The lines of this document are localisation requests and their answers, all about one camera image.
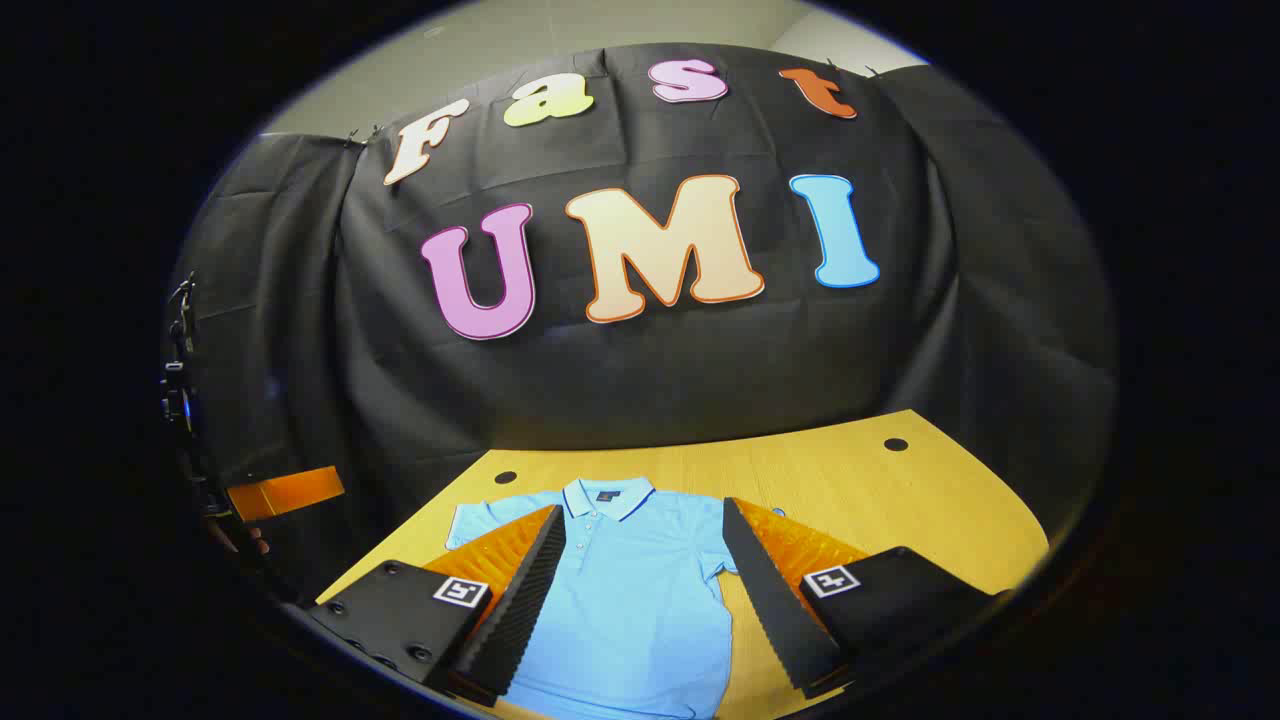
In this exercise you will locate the black backdrop cloth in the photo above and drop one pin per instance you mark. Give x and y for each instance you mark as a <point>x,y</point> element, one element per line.
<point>700,370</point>

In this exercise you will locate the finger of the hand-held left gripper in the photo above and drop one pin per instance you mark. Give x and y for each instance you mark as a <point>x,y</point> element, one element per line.
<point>290,492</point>

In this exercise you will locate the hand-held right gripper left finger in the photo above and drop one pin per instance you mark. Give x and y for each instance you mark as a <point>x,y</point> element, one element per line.
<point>520,610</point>

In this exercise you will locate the light blue polo T-shirt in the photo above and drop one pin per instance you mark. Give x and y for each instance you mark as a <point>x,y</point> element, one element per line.
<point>640,600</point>

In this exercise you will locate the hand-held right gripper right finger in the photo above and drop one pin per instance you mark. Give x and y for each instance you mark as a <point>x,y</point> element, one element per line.
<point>775,600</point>

